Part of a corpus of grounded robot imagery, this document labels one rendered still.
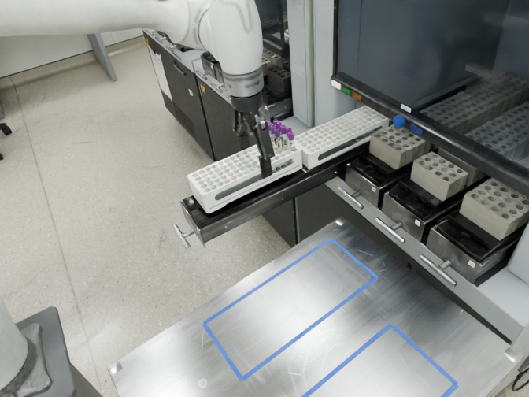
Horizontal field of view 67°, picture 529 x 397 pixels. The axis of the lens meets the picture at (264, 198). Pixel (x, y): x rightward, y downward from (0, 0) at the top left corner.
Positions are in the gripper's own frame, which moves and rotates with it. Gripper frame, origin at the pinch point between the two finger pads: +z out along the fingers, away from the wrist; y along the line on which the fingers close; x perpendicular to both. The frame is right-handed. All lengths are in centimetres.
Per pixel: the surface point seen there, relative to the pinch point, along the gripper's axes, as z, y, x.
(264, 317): 6.9, 37.2, -20.8
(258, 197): 7.5, 5.6, -3.4
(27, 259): 88, -109, -87
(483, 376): 7, 68, 4
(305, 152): 2.2, 3.4, 13.9
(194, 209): 6.9, -0.3, -19.4
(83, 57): 81, -350, -2
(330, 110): 2.7, -10.0, 32.9
